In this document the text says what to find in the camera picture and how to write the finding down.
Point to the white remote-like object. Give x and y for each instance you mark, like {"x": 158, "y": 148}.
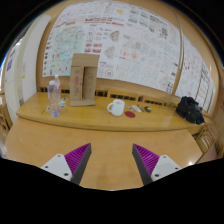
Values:
{"x": 136, "y": 108}

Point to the white door panel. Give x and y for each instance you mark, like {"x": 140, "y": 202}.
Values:
{"x": 20, "y": 73}

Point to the white ceramic mug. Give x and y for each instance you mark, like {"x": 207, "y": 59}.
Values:
{"x": 116, "y": 108}

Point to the small dark object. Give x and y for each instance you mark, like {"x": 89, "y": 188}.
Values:
{"x": 148, "y": 109}

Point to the brown cardboard stand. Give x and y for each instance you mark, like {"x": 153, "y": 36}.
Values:
{"x": 83, "y": 76}

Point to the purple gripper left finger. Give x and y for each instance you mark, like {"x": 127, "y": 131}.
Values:
{"x": 71, "y": 166}

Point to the clear plastic water bottle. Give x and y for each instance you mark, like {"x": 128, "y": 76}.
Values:
{"x": 53, "y": 99}

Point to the black bag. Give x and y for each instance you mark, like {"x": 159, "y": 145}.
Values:
{"x": 190, "y": 110}

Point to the small sticker cards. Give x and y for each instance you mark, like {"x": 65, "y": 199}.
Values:
{"x": 62, "y": 104}

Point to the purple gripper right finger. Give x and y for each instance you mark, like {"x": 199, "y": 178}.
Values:
{"x": 151, "y": 166}

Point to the round red coaster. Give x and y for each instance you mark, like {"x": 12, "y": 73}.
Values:
{"x": 130, "y": 114}

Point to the right wall poster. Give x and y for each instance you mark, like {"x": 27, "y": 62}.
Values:
{"x": 195, "y": 80}

